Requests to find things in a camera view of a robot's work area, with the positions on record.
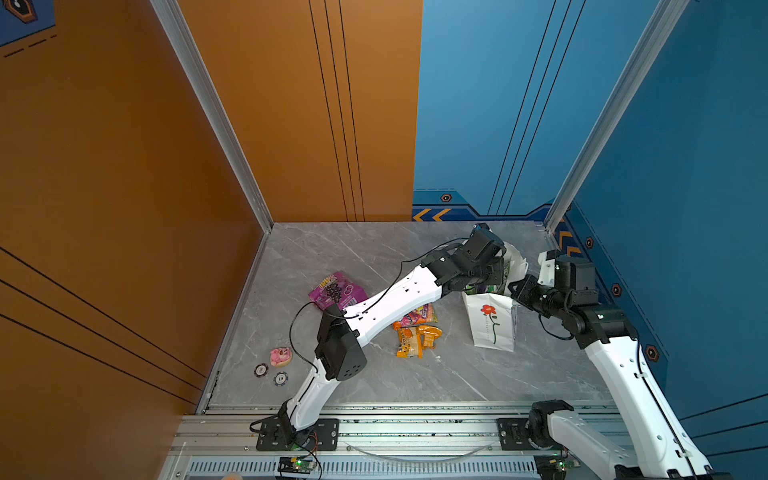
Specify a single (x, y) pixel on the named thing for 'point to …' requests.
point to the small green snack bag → (470, 290)
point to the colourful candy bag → (425, 314)
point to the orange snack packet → (412, 340)
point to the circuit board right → (553, 467)
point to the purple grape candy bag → (336, 289)
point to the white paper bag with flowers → (494, 317)
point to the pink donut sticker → (280, 356)
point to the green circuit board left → (296, 465)
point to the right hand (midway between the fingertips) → (505, 284)
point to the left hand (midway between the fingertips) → (504, 267)
